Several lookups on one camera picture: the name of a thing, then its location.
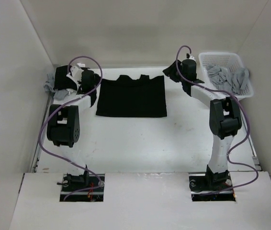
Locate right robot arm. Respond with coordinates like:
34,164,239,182
163,59,242,193

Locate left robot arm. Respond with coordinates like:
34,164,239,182
46,63,100,170

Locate white tank top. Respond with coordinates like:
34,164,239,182
66,63,86,94

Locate grey tank top on table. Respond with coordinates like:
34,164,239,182
44,73,68,101

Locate grey tank tops in basket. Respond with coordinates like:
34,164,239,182
206,64,249,95

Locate white plastic laundry basket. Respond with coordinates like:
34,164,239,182
198,52,254,100

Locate white front panel board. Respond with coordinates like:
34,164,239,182
10,172,271,230

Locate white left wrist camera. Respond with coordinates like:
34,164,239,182
66,65,83,81

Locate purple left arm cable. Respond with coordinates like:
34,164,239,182
37,55,105,201

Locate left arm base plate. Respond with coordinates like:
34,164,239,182
57,172,105,202

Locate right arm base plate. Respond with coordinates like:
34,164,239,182
189,173,236,202

